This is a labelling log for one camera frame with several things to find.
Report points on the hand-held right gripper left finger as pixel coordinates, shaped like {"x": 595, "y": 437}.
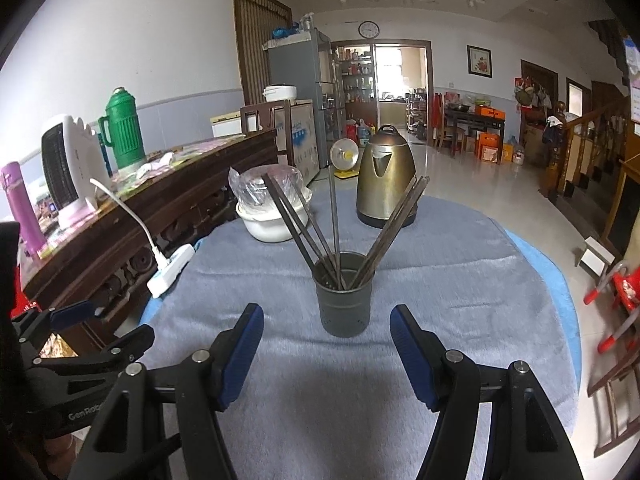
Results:
{"x": 242, "y": 355}

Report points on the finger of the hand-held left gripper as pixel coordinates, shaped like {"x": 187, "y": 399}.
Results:
{"x": 75, "y": 310}
{"x": 110, "y": 352}

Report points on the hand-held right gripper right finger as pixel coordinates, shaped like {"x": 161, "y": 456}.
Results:
{"x": 415, "y": 355}

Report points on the dark metal utensil holder cup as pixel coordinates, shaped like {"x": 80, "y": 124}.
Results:
{"x": 345, "y": 305}

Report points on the bundle of dark chopsticks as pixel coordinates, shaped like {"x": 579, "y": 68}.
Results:
{"x": 397, "y": 220}

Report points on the person's left forearm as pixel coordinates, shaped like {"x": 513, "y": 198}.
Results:
{"x": 20, "y": 460}

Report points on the beige textured cloth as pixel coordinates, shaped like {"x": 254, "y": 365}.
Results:
{"x": 52, "y": 345}

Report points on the grey fleece table cloth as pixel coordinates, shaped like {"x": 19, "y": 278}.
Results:
{"x": 450, "y": 285}

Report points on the purple thermos bottle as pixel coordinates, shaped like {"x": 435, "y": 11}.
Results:
{"x": 20, "y": 210}

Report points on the dark wooden sideboard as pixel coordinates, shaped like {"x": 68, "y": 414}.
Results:
{"x": 150, "y": 210}

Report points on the white bowl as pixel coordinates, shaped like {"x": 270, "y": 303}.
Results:
{"x": 265, "y": 225}

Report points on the white electric heater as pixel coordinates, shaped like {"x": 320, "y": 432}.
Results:
{"x": 65, "y": 170}

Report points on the blue table cover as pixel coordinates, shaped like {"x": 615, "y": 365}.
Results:
{"x": 545, "y": 280}

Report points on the white crumpled tissue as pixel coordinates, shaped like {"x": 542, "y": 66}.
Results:
{"x": 152, "y": 167}

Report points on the bronze electric kettle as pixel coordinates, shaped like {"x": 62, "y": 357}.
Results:
{"x": 387, "y": 185}

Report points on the green thermos flask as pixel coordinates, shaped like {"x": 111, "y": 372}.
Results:
{"x": 125, "y": 130}

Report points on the floral sideboard cover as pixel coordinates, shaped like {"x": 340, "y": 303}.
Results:
{"x": 200, "y": 150}

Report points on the white step stool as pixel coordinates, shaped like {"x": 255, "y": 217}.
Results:
{"x": 595, "y": 260}

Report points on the brown wooden chair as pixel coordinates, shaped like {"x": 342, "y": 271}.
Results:
{"x": 620, "y": 385}

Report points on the round yellow sun heater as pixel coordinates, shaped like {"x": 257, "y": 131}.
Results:
{"x": 345, "y": 152}

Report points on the small wooden chair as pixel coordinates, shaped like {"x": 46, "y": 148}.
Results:
{"x": 449, "y": 140}

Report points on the upright orange carton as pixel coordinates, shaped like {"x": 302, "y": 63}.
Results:
{"x": 489, "y": 149}

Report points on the red child's chair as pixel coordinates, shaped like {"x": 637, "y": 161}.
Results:
{"x": 625, "y": 290}

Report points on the white chest freezer blue print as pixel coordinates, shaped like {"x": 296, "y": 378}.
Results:
{"x": 300, "y": 140}

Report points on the clear water jug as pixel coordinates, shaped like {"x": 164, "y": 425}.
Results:
{"x": 520, "y": 152}

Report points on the small cream chest freezer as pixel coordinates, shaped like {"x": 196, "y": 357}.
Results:
{"x": 227, "y": 125}

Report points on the dark wooden chair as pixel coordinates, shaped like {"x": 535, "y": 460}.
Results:
{"x": 265, "y": 115}

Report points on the dark wooden side table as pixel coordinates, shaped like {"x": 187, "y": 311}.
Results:
{"x": 472, "y": 120}

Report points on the red hanging cloth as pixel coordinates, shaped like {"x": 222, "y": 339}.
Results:
{"x": 436, "y": 110}

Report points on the flat orange box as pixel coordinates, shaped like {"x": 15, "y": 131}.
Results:
{"x": 489, "y": 111}

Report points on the white rice cooker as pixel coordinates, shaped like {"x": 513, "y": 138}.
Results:
{"x": 280, "y": 95}

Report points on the wooden staircase railing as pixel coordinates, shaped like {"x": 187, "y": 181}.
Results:
{"x": 580, "y": 150}

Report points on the glass shelf cabinet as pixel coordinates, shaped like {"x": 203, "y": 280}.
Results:
{"x": 352, "y": 85}

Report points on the cluster of hanging bags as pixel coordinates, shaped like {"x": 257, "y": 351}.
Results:
{"x": 532, "y": 92}

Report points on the grey refrigerator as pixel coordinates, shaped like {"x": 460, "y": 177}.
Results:
{"x": 295, "y": 65}

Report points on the brown curtained door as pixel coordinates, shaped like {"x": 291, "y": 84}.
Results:
{"x": 257, "y": 45}

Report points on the blue plastic bags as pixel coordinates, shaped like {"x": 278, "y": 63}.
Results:
{"x": 282, "y": 33}

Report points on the framed wall picture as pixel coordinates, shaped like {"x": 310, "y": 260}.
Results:
{"x": 479, "y": 61}

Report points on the round wall clock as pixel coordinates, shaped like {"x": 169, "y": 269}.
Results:
{"x": 369, "y": 29}

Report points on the pink wall calendar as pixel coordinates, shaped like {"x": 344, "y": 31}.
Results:
{"x": 634, "y": 90}

